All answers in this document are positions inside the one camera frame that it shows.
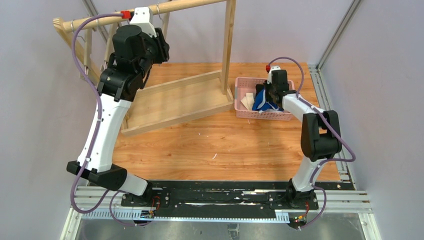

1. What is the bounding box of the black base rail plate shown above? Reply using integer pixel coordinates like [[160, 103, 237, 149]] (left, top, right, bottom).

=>
[[121, 180, 319, 219]]

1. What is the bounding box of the wooden clothes rack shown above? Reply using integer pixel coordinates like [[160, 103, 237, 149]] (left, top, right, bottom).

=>
[[53, 0, 236, 137]]

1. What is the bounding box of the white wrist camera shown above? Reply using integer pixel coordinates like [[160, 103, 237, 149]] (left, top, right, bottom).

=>
[[265, 64, 282, 85], [129, 6, 157, 38]]

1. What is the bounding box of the grey underwear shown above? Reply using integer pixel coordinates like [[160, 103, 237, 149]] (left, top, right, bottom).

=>
[[240, 92, 255, 111]]

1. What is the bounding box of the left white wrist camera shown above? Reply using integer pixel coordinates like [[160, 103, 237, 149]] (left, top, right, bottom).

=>
[[129, 6, 157, 38]]

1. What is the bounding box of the empty wooden clip hanger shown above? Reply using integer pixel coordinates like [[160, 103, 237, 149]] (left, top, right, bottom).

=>
[[70, 20, 97, 84]]

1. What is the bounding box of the blue underwear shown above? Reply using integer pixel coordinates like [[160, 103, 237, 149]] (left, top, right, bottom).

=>
[[251, 87, 284, 114]]

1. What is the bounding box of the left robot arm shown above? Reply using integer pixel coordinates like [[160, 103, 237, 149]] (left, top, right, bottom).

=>
[[66, 24, 170, 204]]

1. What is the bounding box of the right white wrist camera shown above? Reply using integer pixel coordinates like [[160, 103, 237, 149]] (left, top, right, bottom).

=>
[[265, 64, 282, 85]]

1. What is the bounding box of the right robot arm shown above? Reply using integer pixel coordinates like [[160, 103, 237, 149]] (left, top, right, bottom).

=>
[[264, 66, 342, 207]]

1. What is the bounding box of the pink plastic basket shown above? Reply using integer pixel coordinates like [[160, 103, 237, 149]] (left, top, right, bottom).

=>
[[234, 77, 293, 121]]

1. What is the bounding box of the wooden hanger of grey underwear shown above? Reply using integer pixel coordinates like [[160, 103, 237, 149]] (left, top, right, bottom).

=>
[[100, 23, 119, 72]]

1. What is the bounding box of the wooden hanger of blue underwear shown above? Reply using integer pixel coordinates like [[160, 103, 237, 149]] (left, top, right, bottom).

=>
[[156, 2, 170, 39]]

